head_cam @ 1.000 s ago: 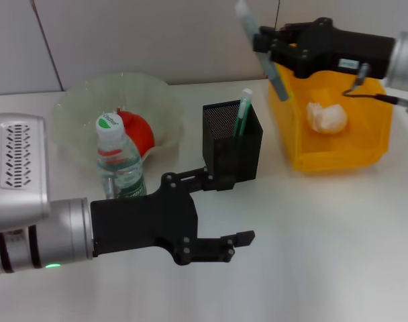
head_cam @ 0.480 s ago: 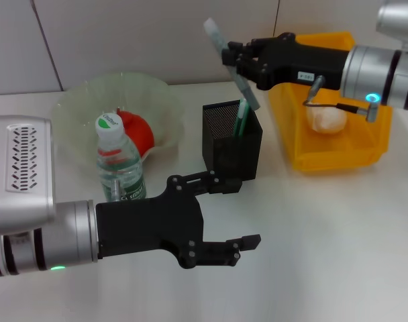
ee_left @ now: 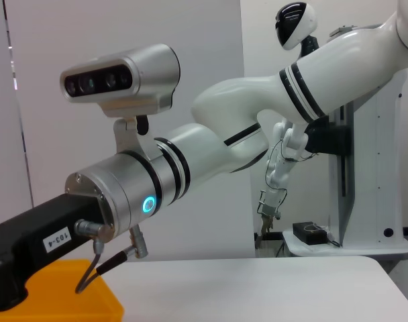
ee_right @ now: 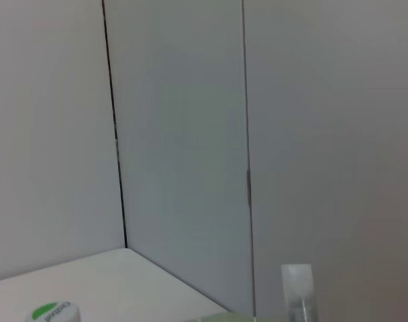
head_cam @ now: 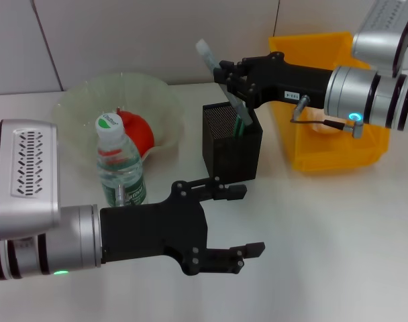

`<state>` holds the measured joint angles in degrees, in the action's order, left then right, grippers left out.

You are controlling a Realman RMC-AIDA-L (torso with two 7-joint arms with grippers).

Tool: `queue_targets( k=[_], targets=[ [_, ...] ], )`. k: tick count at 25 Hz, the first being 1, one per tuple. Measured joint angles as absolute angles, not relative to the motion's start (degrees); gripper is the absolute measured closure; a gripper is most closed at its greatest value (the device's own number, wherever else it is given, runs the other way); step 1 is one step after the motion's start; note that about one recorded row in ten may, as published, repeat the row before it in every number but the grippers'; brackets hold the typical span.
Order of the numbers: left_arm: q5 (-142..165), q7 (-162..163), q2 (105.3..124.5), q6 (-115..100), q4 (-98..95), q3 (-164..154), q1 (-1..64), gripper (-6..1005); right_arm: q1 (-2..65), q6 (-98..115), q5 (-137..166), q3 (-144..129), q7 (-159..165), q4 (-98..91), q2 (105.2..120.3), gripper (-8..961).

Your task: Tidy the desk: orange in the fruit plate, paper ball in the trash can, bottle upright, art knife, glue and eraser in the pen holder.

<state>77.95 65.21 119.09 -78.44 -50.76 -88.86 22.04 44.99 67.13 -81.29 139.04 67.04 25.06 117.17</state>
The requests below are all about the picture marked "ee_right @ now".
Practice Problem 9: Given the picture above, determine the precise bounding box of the grey marker pen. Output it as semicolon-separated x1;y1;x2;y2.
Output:
280;263;317;322

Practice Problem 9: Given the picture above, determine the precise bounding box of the clear green-label water bottle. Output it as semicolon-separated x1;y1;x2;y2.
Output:
25;300;81;322

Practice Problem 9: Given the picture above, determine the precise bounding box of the pale green glass fruit plate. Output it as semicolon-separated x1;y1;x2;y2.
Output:
190;311;258;322

